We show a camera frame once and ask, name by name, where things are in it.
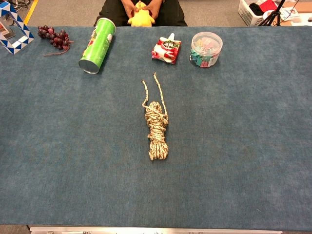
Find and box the person's left hand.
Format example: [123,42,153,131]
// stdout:
[141,0,163,20]

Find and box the person's right hand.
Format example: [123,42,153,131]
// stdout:
[120,0,140,20]

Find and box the yellow plush toy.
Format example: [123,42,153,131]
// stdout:
[127,1,156,27]

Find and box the person in black clothes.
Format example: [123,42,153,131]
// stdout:
[94,0,188,27]

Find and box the red white drink pouch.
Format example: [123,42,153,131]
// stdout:
[151,33,182,65]

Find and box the green chips can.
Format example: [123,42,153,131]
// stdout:
[78,18,117,75]

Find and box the clear tub of binder clips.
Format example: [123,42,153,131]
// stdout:
[189,32,223,69]

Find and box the dark red grape bunch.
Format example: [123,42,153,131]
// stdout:
[37,25,75,57]

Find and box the white plastic basket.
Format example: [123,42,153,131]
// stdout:
[237,0,281,27]

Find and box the blue white snake puzzle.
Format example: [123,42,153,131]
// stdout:
[0,1,35,55]

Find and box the black tripod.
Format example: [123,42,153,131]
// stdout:
[257,0,286,27]

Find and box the cardboard box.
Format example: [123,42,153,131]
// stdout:
[280,0,312,26]

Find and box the blue carpet table mat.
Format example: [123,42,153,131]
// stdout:
[0,25,312,232]

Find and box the beige braided rope bundle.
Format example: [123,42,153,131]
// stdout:
[141,72,169,161]

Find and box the aluminium table edge rail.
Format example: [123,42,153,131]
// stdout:
[28,226,283,234]

